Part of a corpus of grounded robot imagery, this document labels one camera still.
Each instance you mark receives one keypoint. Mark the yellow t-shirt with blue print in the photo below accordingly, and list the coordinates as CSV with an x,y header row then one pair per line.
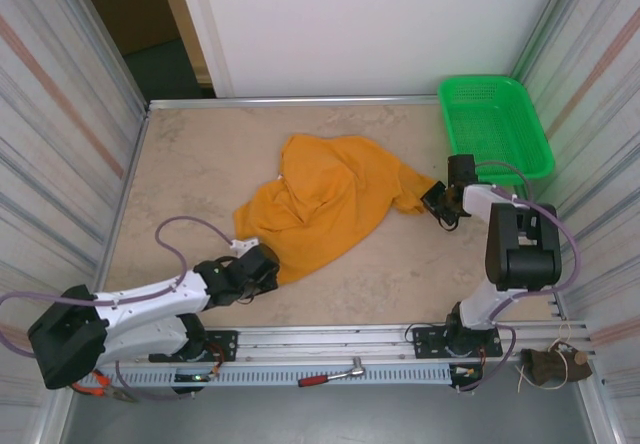
x,y
325,204

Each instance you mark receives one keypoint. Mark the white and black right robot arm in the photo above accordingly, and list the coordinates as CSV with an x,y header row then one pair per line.
x,y
520,244

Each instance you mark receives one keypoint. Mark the green plastic mesh basket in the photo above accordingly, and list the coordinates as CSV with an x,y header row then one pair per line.
x,y
500,124

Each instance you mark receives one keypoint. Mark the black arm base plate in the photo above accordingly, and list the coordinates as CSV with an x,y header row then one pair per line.
x,y
425,339
222,344

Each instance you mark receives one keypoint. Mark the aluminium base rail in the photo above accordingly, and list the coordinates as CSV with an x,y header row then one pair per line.
x,y
325,339

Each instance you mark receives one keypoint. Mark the white door frame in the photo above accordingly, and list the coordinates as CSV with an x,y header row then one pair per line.
x,y
207,39

